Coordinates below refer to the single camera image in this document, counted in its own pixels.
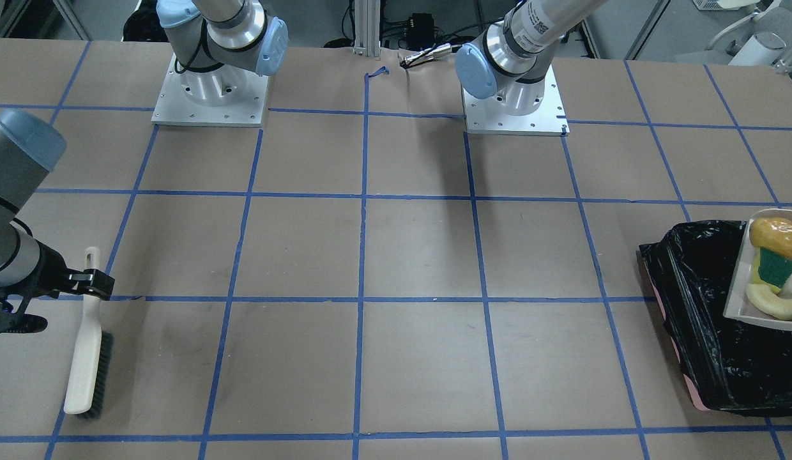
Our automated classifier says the yellow potato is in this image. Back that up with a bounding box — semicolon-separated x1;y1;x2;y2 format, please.
749;217;792;259

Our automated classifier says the cream hand brush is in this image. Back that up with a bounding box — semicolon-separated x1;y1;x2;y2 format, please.
63;247;114;419

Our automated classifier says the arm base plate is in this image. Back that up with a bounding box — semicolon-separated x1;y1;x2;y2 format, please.
151;56;271;128
461;65;570;137

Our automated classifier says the aluminium frame post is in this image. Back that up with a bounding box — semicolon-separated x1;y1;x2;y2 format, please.
352;0;383;60

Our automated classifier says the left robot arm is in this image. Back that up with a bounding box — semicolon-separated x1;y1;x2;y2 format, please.
455;1;603;116

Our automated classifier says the black lined trash bin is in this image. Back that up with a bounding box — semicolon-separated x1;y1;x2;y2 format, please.
639;220;792;417

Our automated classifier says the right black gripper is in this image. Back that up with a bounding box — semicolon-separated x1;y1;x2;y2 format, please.
0;240;115;334

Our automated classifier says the metal cable connector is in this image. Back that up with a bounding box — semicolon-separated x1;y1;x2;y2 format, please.
399;43;453;69

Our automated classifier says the green yellow sponge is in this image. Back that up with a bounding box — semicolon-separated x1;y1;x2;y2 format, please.
756;248;792;291

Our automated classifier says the pale melon slice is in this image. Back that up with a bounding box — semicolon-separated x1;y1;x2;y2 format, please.
745;284;792;321

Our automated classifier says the cream plastic dustpan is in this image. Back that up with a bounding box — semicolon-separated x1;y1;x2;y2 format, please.
724;209;792;332

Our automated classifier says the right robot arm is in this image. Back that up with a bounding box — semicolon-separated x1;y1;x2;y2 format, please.
0;1;289;334

